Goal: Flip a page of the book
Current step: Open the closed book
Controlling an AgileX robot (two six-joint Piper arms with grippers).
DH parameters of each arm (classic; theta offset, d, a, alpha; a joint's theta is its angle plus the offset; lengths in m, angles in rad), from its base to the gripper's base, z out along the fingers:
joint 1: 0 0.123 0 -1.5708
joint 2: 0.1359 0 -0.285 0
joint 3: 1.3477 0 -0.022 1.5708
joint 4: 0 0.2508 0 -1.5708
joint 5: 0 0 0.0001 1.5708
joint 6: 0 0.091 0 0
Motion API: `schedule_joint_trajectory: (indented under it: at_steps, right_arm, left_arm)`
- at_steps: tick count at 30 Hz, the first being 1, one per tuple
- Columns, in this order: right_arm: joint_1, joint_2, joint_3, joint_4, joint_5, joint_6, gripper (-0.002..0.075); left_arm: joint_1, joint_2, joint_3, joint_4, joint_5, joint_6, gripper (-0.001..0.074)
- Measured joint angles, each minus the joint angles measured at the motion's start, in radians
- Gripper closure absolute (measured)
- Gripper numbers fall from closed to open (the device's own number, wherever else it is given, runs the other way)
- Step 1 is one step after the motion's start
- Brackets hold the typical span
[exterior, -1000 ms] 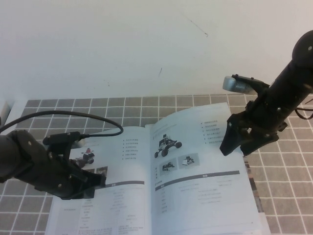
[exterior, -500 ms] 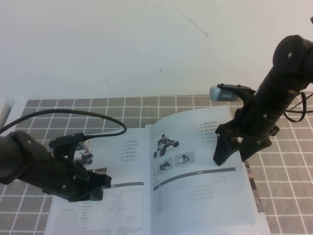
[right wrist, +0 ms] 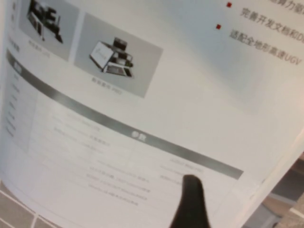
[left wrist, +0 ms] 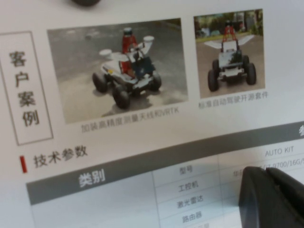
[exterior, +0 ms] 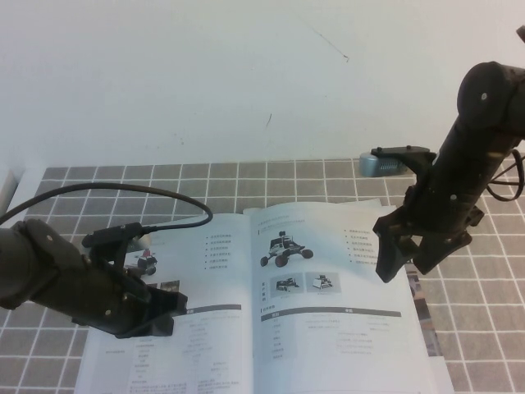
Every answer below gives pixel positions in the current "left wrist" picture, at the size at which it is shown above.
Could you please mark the white product catalogue book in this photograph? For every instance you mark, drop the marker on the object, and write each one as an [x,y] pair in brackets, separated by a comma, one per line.
[142,107]

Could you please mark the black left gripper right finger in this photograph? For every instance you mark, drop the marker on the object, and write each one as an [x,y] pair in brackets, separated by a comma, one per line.
[286,184]

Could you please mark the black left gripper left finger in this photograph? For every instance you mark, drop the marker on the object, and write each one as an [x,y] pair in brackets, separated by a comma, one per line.
[261,204]

